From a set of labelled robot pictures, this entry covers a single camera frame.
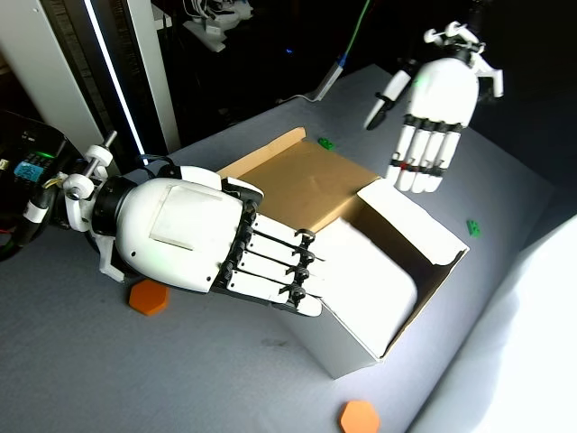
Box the white plastic device parts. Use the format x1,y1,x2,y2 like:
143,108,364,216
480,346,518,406
182,0,253,53

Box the white LED light strip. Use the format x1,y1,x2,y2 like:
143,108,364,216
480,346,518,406
83,0,150,166

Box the white power adapter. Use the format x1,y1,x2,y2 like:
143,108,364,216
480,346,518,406
313,51,349,101

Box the orange hexagon block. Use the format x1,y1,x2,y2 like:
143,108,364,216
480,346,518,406
128,278,170,317
339,400,381,433

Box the cardboard box with flaps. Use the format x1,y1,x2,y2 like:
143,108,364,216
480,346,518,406
215,127,470,380

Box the thin green cable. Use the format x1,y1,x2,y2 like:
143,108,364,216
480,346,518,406
342,0,371,56

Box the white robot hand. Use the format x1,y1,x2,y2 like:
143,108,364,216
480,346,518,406
96,164,328,318
363,57,505,195

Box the white cable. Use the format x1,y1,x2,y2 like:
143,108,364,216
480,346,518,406
277,91,320,106

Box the white backdrop sheet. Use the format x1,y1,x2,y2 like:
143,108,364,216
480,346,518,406
405,211,577,433

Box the white cabinet frame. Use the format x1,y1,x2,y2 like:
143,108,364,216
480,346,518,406
0,0,181,181

